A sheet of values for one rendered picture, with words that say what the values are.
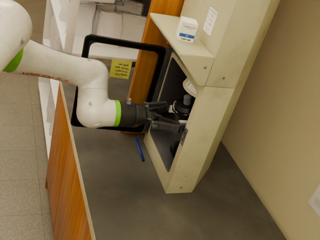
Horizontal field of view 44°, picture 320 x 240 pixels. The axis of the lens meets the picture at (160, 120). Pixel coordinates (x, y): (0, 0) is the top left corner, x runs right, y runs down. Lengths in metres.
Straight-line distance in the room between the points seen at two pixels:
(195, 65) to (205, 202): 0.58
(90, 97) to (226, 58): 0.46
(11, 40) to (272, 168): 1.12
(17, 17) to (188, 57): 0.49
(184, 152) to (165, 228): 0.27
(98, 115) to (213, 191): 0.58
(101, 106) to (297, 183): 0.77
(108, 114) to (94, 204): 0.31
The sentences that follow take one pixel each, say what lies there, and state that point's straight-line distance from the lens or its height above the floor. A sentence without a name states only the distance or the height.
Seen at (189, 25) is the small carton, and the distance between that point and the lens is 1.24.
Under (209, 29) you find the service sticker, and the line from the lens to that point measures 1.26.
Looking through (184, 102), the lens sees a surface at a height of 1.26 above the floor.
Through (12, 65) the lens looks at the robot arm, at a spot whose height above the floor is 1.39.
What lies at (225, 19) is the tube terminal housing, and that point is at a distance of 1.19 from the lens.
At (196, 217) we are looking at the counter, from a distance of 1.47.
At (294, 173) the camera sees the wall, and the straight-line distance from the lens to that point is 1.56.
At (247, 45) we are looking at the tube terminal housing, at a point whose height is 1.56.
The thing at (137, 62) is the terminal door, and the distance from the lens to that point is 1.51.
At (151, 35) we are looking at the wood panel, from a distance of 1.53.
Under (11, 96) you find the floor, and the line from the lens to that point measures 3.62.
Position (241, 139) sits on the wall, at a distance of 1.83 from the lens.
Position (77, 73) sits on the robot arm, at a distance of 1.29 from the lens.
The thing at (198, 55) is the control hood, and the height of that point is 1.51.
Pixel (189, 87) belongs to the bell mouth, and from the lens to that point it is 1.39.
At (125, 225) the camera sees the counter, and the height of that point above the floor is 0.94.
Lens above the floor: 1.94
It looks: 32 degrees down
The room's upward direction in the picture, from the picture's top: 17 degrees clockwise
